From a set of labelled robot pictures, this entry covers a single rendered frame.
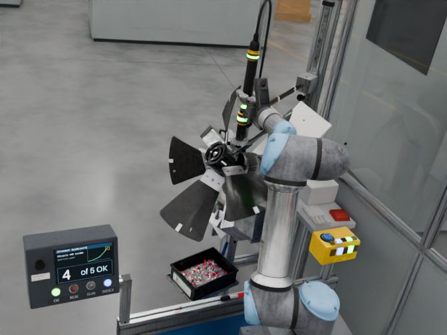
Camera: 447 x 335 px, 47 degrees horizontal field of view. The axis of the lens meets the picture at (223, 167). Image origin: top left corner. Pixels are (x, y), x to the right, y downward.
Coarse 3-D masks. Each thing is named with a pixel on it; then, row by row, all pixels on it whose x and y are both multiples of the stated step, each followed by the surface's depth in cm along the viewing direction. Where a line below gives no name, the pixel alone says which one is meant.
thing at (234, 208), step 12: (228, 180) 204; (240, 180) 205; (252, 180) 206; (228, 192) 200; (240, 192) 199; (252, 192) 199; (264, 192) 200; (228, 204) 196; (240, 204) 195; (252, 204) 194; (228, 216) 193; (240, 216) 191
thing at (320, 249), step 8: (320, 232) 201; (328, 232) 202; (336, 232) 202; (344, 232) 203; (312, 240) 201; (320, 240) 197; (352, 240) 199; (312, 248) 202; (320, 248) 197; (328, 248) 194; (336, 248) 195; (320, 256) 197; (328, 256) 196; (336, 256) 198; (344, 256) 200; (352, 256) 202
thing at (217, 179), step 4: (208, 172) 217; (212, 172) 217; (204, 176) 217; (208, 176) 217; (212, 176) 217; (216, 176) 217; (220, 176) 217; (204, 180) 216; (208, 180) 216; (216, 180) 217; (220, 180) 217; (224, 180) 217; (208, 184) 216; (212, 184) 216; (216, 184) 216; (220, 184) 216; (216, 188) 216
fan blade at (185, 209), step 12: (192, 192) 215; (204, 192) 215; (216, 192) 216; (168, 204) 217; (180, 204) 215; (192, 204) 214; (204, 204) 214; (168, 216) 216; (180, 216) 214; (192, 216) 213; (204, 216) 213; (180, 228) 213; (204, 228) 212
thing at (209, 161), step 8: (216, 144) 216; (224, 144) 212; (208, 152) 217; (224, 152) 210; (232, 152) 214; (208, 160) 215; (216, 160) 212; (224, 160) 210; (232, 160) 213; (240, 160) 218; (216, 168) 212; (224, 176) 219
